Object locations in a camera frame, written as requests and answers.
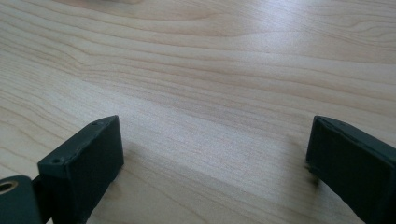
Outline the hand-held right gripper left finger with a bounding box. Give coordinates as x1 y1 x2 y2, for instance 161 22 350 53
32 115 125 224

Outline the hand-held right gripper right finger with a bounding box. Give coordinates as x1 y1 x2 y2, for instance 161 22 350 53
305 115 396 224

